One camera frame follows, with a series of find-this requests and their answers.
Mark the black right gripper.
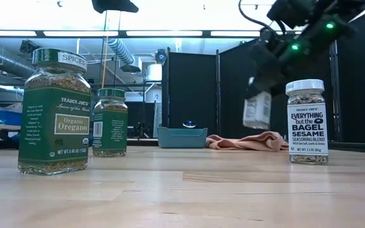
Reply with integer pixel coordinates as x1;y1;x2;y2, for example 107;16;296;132
245;30;298;99

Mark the white-lid bagel seasoning jar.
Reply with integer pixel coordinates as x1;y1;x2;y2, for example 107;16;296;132
285;79;330;165
242;91;272;130

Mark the green-label oregano spice jar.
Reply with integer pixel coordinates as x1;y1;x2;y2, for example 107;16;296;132
17;47;92;176
92;87;129;158

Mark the pink folded cloth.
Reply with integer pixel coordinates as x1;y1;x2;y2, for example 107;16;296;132
205;130;290;152

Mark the black lamp hood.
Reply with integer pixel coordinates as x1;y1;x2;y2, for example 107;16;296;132
119;64;142;73

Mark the white cylinder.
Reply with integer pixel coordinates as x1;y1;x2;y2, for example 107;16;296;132
145;63;163;82

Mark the black ceiling device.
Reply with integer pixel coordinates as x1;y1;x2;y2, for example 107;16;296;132
19;39;41;55

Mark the small blue plastic tray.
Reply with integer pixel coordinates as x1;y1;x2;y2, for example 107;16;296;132
156;126;208;149

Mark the blue storage bin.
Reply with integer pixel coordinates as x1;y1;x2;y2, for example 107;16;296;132
0;110;23;127

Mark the black hanging cable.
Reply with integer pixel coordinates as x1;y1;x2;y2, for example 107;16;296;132
112;12;123;89

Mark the striped flexible air duct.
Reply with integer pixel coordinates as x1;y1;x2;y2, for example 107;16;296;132
106;37;136;66

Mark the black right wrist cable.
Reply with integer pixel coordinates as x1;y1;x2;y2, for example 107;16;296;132
238;0;285;36

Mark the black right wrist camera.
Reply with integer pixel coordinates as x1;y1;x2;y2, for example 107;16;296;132
266;0;317;29

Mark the silver ribbed ceiling duct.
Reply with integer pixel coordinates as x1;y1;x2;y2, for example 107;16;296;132
0;42;37;80

